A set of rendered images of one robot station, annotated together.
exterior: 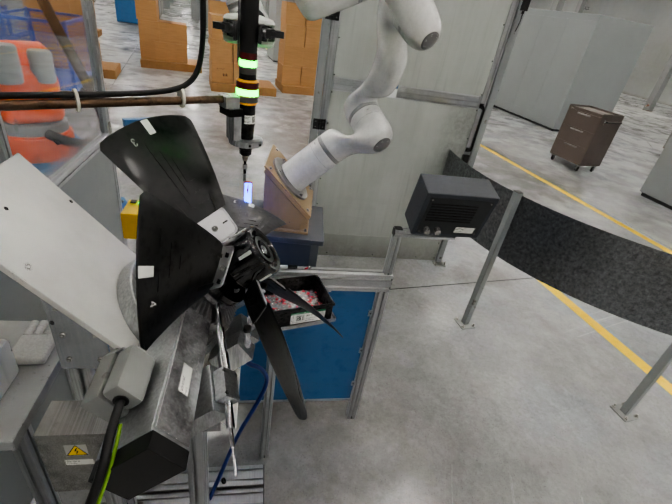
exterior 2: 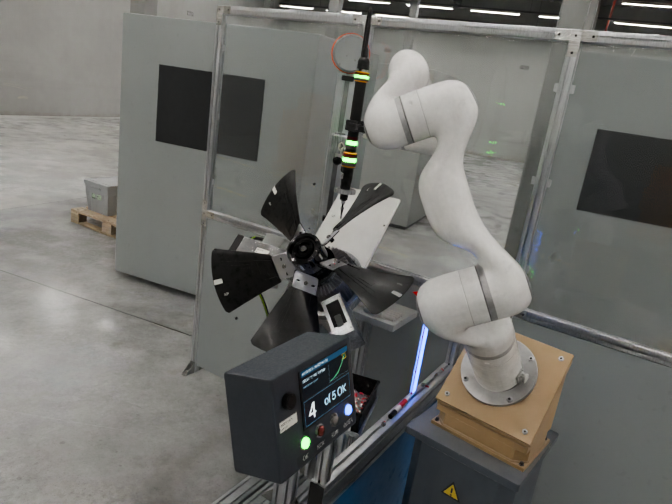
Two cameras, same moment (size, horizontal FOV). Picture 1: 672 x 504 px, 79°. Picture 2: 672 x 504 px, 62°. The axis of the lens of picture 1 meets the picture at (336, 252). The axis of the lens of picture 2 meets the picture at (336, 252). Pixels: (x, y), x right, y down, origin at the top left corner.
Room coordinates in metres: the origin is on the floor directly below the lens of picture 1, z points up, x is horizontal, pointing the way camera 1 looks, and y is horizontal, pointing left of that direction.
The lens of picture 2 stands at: (2.03, -1.04, 1.73)
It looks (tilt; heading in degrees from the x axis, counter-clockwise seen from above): 16 degrees down; 133
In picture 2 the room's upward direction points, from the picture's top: 8 degrees clockwise
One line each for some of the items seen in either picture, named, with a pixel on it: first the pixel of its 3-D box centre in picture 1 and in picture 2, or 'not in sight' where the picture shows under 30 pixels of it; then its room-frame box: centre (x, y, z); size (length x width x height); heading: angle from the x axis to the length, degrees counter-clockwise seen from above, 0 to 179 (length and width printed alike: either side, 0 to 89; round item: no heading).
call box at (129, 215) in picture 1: (153, 222); not in sight; (1.12, 0.60, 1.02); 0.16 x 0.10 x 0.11; 103
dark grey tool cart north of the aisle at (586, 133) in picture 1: (584, 139); not in sight; (6.77, -3.59, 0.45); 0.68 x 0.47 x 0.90; 26
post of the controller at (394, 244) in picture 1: (392, 251); (327, 444); (1.30, -0.21, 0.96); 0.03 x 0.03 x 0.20; 13
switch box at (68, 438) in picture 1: (88, 445); not in sight; (0.54, 0.50, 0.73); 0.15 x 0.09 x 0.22; 103
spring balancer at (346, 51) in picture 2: not in sight; (350, 53); (0.30, 0.71, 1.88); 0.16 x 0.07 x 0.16; 48
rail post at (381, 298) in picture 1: (364, 359); not in sight; (1.30, -0.21, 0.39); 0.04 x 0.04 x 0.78; 13
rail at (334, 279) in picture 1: (273, 277); (399, 418); (1.21, 0.21, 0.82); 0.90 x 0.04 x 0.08; 103
